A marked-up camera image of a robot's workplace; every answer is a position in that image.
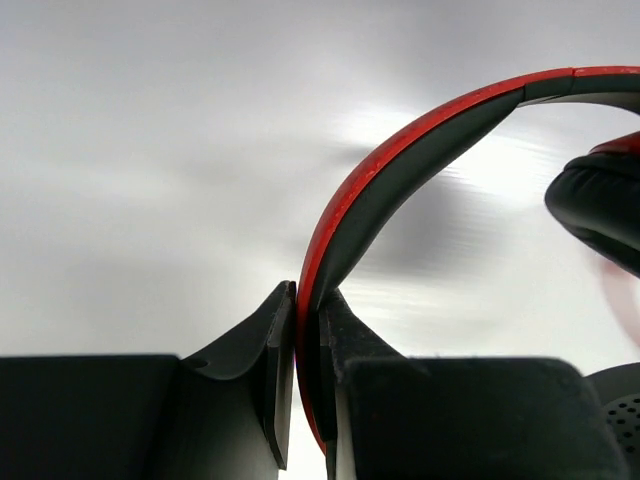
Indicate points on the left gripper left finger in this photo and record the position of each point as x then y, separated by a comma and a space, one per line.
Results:
220, 413

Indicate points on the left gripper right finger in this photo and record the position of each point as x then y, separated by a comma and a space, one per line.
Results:
387, 416

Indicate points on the red black headphones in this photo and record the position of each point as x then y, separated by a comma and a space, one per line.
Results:
391, 173

